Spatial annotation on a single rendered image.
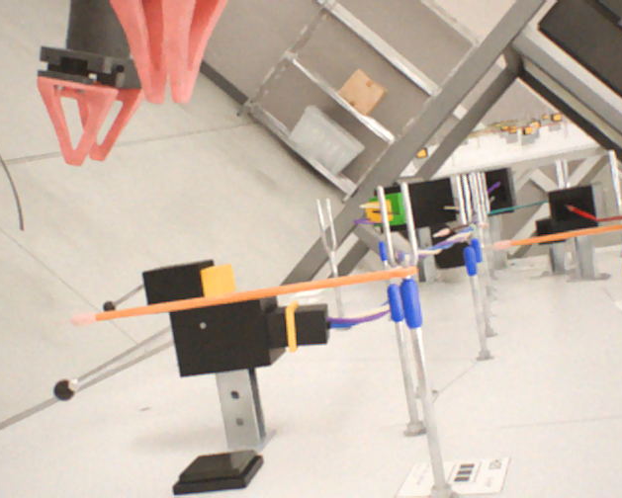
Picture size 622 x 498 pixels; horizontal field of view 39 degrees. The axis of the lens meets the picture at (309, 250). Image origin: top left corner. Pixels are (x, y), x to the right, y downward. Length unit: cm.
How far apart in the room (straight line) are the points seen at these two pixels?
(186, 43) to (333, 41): 769
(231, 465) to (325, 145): 715
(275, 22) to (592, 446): 782
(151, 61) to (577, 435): 28
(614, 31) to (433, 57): 652
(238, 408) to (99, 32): 40
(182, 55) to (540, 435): 26
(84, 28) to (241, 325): 38
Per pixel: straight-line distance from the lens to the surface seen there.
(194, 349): 51
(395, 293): 49
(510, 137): 440
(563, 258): 113
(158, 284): 88
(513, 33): 146
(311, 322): 50
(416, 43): 803
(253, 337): 50
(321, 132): 758
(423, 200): 120
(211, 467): 47
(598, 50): 153
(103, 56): 77
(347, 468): 47
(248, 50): 823
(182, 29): 40
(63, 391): 57
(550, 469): 43
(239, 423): 55
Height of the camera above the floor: 130
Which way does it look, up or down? 14 degrees down
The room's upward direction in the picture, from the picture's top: 40 degrees clockwise
